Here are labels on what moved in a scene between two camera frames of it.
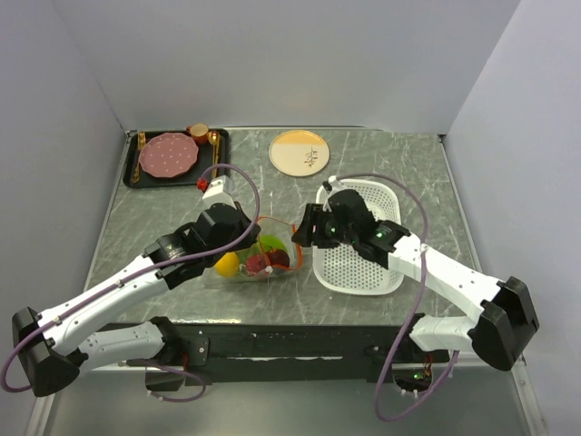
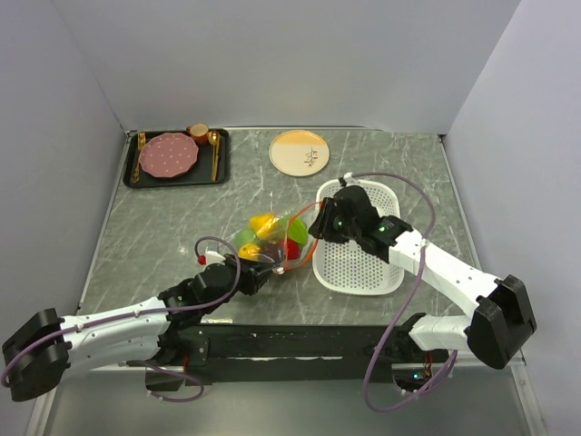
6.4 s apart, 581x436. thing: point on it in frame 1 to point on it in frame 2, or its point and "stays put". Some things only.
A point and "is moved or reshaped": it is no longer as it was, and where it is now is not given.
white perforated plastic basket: (346, 271) stays put
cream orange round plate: (299, 153) stays put
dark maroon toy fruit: (278, 257) is moved or reshaped
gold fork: (142, 141) stays put
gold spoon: (213, 138) stays put
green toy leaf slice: (270, 242) is moved or reshaped
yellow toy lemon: (228, 265) is moved or reshaped
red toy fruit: (255, 263) is moved or reshaped
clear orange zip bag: (276, 252) is moved or reshaped
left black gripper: (245, 223) to (253, 277)
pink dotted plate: (168, 154) stays put
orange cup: (199, 132) stays put
